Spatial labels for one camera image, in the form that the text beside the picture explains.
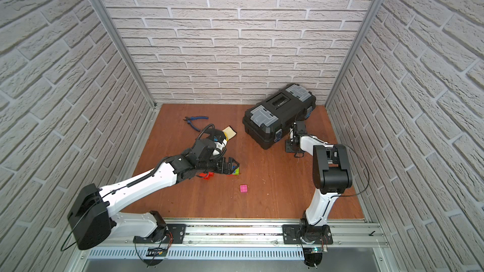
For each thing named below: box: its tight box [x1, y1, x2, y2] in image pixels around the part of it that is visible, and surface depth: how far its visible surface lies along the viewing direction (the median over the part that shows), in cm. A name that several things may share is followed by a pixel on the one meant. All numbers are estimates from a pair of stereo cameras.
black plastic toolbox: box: [242, 83, 317, 150], surface depth 97 cm
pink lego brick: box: [240, 184, 248, 193], surface depth 87 cm
